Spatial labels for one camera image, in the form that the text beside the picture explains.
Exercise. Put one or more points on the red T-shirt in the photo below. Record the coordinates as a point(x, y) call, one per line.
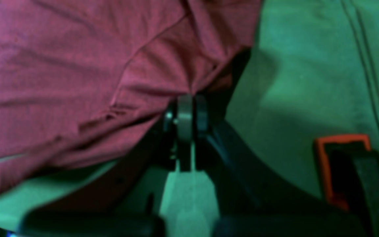
point(81, 81)

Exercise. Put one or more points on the left orange black clamp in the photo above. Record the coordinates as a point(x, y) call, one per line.
point(348, 168)

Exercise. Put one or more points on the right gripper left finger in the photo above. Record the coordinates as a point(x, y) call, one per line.
point(125, 200)

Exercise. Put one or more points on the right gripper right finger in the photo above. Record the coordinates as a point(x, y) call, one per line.
point(253, 200)

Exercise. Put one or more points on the green table cloth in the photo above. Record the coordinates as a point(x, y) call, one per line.
point(312, 71)

